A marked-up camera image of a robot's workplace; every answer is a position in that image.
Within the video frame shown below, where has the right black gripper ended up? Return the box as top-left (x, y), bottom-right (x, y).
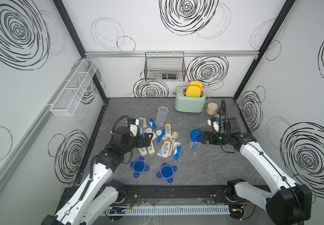
top-left (196, 131), bottom-right (229, 144)

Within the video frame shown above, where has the white round toiletry piece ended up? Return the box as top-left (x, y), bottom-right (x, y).
top-left (145, 128), bottom-right (156, 140)

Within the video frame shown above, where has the blue-lid clear container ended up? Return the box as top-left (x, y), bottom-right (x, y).
top-left (155, 106), bottom-right (169, 127)
top-left (189, 129), bottom-right (202, 151)

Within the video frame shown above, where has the blue small toiletry tube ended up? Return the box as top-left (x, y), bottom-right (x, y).
top-left (149, 118), bottom-right (156, 129)

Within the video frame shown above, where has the green toothbrush packet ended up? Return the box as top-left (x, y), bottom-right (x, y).
top-left (139, 117), bottom-right (148, 131)

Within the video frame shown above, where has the cream lotion bottle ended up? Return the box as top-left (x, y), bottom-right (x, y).
top-left (162, 138), bottom-right (172, 158)
top-left (138, 147), bottom-right (148, 156)
top-left (148, 141), bottom-right (155, 155)
top-left (165, 122), bottom-right (172, 139)

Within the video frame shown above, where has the blue toothbrush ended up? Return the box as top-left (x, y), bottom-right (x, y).
top-left (157, 130), bottom-right (165, 143)

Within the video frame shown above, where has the blue container lid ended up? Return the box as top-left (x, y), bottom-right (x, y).
top-left (130, 156), bottom-right (150, 178)
top-left (156, 163), bottom-right (178, 183)

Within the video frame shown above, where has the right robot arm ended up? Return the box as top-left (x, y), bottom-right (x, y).
top-left (197, 100), bottom-right (312, 225)

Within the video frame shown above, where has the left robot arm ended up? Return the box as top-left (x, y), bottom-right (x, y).
top-left (42, 115), bottom-right (153, 225)

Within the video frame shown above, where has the beige round jar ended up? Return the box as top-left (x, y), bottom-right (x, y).
top-left (206, 102), bottom-right (219, 116)

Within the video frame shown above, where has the mint green toaster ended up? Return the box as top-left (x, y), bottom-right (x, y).
top-left (174, 86), bottom-right (210, 113)

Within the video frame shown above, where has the front yellow toast slice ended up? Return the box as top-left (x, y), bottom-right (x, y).
top-left (185, 84), bottom-right (202, 98)

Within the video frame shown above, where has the yellow toast slice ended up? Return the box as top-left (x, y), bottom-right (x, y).
top-left (189, 81), bottom-right (203, 90)
top-left (185, 84), bottom-right (202, 98)

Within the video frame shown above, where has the back yellow toast slice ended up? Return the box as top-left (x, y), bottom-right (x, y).
top-left (189, 81), bottom-right (203, 90)

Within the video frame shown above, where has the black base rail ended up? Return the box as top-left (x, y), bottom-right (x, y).
top-left (63, 185), bottom-right (269, 204)

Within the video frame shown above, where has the black wire wall basket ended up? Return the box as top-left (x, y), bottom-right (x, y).
top-left (143, 51), bottom-right (186, 82)

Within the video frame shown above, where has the white slotted cable duct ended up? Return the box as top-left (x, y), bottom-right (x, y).
top-left (103, 205), bottom-right (230, 216)

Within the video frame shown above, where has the white mesh wall shelf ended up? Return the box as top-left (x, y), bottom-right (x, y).
top-left (50, 59), bottom-right (98, 117)

